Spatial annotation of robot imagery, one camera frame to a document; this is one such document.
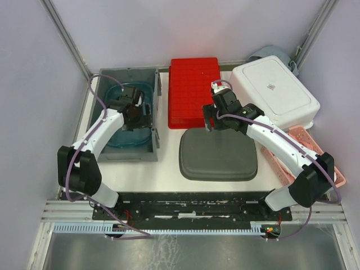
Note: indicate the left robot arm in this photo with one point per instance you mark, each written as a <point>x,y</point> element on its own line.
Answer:
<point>77,165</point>

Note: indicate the teal transparent container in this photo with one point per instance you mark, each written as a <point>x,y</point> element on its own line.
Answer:
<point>125,139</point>

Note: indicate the light blue cable duct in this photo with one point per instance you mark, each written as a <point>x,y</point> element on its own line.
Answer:
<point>113,228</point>

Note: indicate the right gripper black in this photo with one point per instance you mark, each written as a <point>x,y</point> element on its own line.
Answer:
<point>210,111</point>

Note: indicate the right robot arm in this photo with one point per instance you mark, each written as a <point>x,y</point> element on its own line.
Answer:
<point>314,173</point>

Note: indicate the aluminium frame rail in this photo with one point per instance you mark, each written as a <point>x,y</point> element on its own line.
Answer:
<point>65,211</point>

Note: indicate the blue denim cloth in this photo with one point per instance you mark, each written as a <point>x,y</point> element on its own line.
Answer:
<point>275,51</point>

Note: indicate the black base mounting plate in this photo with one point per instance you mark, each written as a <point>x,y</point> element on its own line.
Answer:
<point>196,209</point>

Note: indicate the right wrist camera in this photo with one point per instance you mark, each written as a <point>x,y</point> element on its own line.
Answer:
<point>215,88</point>

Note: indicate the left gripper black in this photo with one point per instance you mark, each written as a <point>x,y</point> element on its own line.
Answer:
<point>145,121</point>

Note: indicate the large white plastic tub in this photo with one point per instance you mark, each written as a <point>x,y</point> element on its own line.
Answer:
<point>271,86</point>

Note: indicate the dark grey plastic tray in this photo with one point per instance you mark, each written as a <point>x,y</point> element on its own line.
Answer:
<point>219,156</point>

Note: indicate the pink plastic basket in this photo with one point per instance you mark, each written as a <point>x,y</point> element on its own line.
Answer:
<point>302,134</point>

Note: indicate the red plastic bin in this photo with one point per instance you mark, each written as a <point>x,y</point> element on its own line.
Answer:
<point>189,90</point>

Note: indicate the grey plastic storage bin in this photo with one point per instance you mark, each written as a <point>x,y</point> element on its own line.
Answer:
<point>110,77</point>

